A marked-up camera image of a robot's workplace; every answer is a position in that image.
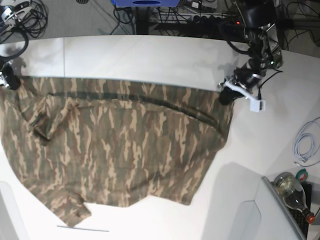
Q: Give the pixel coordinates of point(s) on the green tape roll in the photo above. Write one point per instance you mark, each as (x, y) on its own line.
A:
(302, 175)

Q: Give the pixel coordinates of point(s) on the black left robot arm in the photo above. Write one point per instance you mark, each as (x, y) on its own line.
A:
(256, 21)

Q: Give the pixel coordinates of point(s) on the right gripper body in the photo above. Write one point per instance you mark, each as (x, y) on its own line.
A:
(3, 81)

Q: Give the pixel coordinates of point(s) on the clear plastic bottle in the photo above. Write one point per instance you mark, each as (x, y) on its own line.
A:
(293, 195)

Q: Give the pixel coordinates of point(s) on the blue box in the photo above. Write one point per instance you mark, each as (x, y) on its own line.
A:
(146, 3)

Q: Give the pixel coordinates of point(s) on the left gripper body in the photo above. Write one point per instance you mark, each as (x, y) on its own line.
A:
(246, 78)

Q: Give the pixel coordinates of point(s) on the camouflage t-shirt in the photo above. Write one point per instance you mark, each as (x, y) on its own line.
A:
(72, 141)

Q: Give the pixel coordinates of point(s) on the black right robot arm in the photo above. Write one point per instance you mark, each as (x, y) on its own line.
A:
(12, 13)

